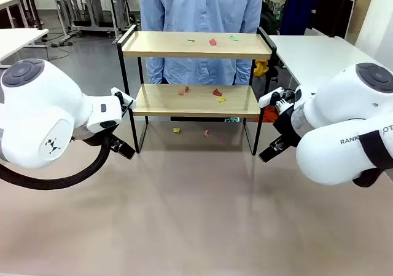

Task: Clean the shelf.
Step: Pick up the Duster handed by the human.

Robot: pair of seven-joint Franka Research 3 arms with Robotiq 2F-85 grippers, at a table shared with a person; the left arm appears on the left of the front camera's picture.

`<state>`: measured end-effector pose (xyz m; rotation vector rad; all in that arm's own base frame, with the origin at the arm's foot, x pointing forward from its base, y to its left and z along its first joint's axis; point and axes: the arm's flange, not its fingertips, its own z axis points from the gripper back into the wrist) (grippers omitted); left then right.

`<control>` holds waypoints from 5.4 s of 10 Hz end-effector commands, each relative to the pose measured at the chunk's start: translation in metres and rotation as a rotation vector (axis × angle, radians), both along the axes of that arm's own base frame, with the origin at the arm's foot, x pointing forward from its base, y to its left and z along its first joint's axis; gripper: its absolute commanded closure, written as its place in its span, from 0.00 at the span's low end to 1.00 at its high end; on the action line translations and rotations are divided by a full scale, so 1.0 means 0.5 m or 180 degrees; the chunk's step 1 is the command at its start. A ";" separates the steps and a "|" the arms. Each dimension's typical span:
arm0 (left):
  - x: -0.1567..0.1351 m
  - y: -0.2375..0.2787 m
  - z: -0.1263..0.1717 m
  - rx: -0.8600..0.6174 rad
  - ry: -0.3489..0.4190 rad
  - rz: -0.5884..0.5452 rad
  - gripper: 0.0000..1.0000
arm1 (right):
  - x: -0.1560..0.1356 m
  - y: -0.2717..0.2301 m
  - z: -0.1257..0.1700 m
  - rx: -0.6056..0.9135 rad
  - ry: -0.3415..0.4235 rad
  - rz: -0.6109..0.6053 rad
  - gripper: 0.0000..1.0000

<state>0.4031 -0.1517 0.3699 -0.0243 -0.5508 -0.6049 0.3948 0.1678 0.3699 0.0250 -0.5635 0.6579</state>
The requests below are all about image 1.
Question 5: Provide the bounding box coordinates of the person in light blue shirt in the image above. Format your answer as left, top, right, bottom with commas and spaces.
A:
139, 0, 264, 86

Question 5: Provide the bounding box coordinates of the black floor cable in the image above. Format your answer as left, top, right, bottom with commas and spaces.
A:
45, 34, 71, 61

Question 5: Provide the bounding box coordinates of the person's right forearm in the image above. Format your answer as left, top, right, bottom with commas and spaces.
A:
144, 26, 168, 85

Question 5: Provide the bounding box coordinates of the black frame wooden two-tier shelf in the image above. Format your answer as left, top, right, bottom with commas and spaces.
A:
116, 23, 277, 156

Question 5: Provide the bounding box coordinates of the person's left forearm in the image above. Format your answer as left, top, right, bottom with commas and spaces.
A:
233, 26, 262, 86

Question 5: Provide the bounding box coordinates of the white desk with thick top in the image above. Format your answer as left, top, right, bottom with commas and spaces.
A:
0, 28, 50, 69

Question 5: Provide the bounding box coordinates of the brown cardboard board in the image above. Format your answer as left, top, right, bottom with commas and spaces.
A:
348, 0, 375, 42

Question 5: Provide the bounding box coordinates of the white desk with rounded corner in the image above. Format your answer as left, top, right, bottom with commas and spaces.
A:
268, 34, 384, 104

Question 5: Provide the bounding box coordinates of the orange cloth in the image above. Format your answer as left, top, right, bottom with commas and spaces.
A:
263, 106, 279, 123

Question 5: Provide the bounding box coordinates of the black monitor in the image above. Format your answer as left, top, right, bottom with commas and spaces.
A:
316, 0, 354, 39

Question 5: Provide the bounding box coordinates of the yellow cloth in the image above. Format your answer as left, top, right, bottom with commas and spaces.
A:
254, 60, 270, 77

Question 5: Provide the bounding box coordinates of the black stand pole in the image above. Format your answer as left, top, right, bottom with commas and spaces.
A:
331, 0, 354, 39

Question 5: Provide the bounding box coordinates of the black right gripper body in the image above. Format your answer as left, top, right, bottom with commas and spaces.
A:
273, 99, 304, 148

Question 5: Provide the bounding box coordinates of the person in blue trousers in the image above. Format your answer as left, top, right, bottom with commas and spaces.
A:
279, 0, 326, 37

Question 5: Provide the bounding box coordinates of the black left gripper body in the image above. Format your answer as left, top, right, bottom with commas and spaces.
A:
105, 133, 126, 153

